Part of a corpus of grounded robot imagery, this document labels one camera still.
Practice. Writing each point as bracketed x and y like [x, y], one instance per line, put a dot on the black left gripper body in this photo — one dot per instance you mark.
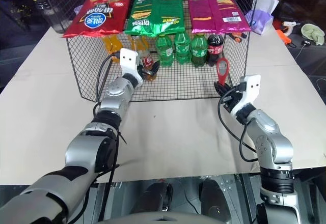
[140, 71]

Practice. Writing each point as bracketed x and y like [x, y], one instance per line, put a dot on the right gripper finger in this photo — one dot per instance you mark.
[226, 97]
[220, 87]

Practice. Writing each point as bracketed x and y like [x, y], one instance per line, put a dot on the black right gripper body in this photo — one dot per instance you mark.
[232, 98]

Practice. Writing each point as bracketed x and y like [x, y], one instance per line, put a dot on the amber glass bottle red label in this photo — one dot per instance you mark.
[147, 61]

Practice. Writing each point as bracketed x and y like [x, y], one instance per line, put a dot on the red bottle opener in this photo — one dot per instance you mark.
[222, 68]

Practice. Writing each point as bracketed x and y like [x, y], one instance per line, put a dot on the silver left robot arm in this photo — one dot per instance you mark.
[84, 147]

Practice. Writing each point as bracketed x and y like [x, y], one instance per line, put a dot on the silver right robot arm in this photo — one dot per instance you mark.
[272, 142]

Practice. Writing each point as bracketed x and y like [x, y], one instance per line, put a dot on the green soda plastic bottle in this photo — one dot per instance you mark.
[165, 51]
[183, 48]
[198, 51]

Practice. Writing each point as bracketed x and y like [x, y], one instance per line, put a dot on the orange drink plastic bottle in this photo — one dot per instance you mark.
[111, 44]
[141, 44]

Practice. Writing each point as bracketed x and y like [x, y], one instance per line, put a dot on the black cola plastic bottle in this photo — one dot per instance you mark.
[215, 48]

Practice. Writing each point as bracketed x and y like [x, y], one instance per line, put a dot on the orange black hand tool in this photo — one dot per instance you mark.
[235, 36]

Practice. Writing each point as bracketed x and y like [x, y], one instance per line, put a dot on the green chip bag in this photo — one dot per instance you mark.
[156, 12]

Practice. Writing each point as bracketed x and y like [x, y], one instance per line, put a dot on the beige paper table cover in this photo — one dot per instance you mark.
[178, 137]

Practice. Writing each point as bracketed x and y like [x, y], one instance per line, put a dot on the red chip bag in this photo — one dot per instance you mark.
[99, 15]

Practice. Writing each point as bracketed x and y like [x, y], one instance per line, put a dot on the magenta chip bag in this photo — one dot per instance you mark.
[216, 12]

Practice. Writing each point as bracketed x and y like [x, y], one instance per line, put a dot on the orange utility knife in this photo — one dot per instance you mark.
[284, 37]

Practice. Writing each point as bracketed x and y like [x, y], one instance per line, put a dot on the purple tissue pack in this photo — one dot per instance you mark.
[262, 17]

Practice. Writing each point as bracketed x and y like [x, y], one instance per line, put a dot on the white glue gun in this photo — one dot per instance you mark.
[289, 26]

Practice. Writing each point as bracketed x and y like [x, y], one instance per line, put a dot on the dark rounded shape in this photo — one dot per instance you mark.
[152, 196]
[214, 198]

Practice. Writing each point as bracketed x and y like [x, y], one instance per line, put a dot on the pale green cloth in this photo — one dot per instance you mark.
[314, 33]

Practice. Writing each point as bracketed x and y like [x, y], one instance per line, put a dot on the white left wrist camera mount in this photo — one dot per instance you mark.
[128, 61]

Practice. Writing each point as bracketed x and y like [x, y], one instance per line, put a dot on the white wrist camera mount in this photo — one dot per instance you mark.
[250, 89]
[128, 61]

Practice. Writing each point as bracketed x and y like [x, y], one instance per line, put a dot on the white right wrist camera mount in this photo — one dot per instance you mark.
[250, 89]

